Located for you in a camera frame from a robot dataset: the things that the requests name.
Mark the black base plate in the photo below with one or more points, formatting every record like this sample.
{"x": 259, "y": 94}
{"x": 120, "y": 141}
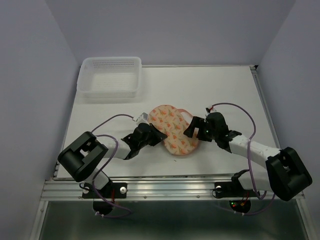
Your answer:
{"x": 115, "y": 190}
{"x": 232, "y": 188}

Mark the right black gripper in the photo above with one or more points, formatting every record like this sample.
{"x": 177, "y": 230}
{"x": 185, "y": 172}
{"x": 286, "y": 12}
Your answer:
{"x": 197, "y": 122}

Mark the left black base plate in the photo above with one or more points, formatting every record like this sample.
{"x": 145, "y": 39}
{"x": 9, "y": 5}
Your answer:
{"x": 115, "y": 190}

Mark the aluminium right side rail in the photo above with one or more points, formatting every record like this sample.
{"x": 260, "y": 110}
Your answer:
{"x": 254, "y": 72}

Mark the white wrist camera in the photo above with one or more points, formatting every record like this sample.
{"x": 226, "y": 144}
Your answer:
{"x": 210, "y": 109}
{"x": 142, "y": 118}

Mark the floral orange laundry bag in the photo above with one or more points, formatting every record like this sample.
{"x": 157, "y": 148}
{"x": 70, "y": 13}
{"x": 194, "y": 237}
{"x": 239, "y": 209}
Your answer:
{"x": 172, "y": 122}

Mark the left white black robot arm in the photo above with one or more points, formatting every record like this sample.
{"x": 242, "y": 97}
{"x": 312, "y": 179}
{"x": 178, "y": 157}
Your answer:
{"x": 82, "y": 157}

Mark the aluminium rail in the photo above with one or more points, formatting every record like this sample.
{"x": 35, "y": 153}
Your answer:
{"x": 141, "y": 189}
{"x": 254, "y": 72}

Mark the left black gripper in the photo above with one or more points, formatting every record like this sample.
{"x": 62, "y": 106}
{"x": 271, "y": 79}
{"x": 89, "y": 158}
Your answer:
{"x": 158, "y": 135}

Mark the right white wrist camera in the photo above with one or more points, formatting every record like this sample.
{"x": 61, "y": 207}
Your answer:
{"x": 210, "y": 109}

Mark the aluminium front rail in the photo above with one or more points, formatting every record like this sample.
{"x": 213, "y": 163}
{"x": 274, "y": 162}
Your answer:
{"x": 141, "y": 189}

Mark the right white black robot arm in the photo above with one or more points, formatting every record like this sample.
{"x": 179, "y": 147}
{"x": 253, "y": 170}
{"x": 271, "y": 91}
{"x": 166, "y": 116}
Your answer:
{"x": 285, "y": 174}

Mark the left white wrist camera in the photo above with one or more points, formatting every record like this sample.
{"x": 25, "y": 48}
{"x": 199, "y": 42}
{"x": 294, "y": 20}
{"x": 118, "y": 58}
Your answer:
{"x": 142, "y": 118}

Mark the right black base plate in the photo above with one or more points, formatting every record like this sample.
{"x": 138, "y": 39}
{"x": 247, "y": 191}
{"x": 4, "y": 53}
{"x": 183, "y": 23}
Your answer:
{"x": 232, "y": 188}

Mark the white perforated plastic basket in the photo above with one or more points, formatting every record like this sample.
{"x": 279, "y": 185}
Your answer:
{"x": 104, "y": 80}

